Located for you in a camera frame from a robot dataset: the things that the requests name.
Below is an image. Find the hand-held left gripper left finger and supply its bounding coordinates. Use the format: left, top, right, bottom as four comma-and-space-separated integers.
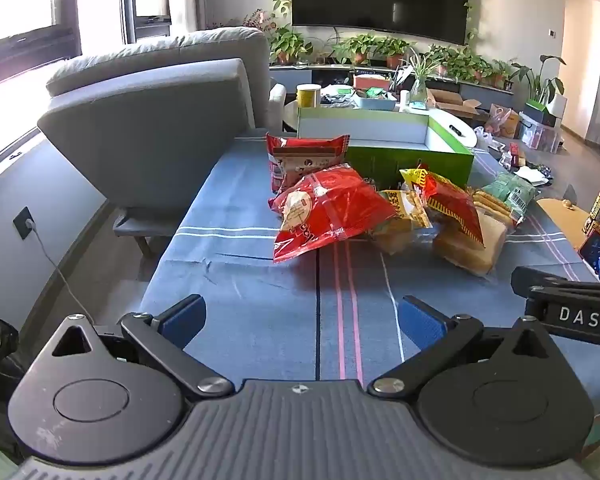
44, 294, 236, 402

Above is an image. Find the green cardboard box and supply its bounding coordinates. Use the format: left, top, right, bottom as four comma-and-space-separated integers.
296, 105, 476, 188

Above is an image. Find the blue striped tablecloth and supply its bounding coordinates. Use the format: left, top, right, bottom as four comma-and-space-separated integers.
139, 135, 600, 421

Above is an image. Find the row of potted plants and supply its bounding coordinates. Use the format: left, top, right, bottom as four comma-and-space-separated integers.
269, 25, 518, 88

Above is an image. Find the clear wrapped sandwich bread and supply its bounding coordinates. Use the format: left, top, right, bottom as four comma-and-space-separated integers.
432, 187, 513, 277

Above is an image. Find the black wall socket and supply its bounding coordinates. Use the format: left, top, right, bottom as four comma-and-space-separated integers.
12, 206, 37, 240

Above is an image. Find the large black framed window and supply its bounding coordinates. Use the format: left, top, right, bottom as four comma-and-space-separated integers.
0, 0, 83, 93

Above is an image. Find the blue basket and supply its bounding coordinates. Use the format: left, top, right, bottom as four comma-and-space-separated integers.
355, 95, 398, 112

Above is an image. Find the plastic bag with orange contents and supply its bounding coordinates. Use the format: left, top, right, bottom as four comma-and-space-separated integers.
485, 104, 521, 139

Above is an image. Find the large red snack packet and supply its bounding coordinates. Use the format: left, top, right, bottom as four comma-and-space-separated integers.
267, 164, 398, 264

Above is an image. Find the pink storage box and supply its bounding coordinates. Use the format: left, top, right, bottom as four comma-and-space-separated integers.
352, 74, 396, 91

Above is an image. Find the grey television cabinet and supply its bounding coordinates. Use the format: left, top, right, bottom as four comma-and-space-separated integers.
269, 62, 516, 103

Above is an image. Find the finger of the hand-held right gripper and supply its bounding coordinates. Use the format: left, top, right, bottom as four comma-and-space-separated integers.
511, 266, 600, 296

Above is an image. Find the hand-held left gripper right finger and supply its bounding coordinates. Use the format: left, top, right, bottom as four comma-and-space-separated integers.
367, 296, 556, 402

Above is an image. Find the glass vase with plant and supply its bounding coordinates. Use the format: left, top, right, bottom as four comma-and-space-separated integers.
402, 47, 448, 106

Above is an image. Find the red yellow striped snack packet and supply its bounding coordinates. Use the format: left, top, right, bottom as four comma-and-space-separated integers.
399, 162, 486, 246

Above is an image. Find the yellow canister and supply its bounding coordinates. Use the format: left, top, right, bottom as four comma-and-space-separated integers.
296, 83, 323, 109

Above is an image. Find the yellow bread packet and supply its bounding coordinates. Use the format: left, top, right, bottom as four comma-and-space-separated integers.
367, 189, 433, 256

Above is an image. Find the red flower decoration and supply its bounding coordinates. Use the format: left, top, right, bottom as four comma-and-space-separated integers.
242, 9, 277, 32

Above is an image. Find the open cardboard box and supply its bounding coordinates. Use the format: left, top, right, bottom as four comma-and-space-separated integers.
426, 87, 482, 122

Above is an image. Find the white charging cable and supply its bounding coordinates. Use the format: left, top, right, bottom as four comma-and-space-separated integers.
26, 219, 95, 320

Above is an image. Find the tall green leaf plant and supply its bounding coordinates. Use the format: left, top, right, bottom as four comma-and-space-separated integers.
510, 55, 567, 107

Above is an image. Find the white tissue paper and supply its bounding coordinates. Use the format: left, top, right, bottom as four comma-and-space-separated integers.
514, 166, 549, 184

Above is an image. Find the clear plastic storage bin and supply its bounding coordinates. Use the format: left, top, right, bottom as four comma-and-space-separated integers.
519, 111, 563, 151

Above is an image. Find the red packet with white label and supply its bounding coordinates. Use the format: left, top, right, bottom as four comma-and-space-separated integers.
265, 132, 351, 196

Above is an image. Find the green snack packet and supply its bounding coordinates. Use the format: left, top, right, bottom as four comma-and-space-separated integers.
481, 171, 541, 226

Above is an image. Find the white pillow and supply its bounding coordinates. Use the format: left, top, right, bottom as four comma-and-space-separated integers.
269, 83, 287, 131

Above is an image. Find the yellow drink can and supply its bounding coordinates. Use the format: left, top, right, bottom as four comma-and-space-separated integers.
582, 188, 600, 236

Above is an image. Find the grey sofa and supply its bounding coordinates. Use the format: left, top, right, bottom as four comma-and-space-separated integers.
37, 26, 287, 261

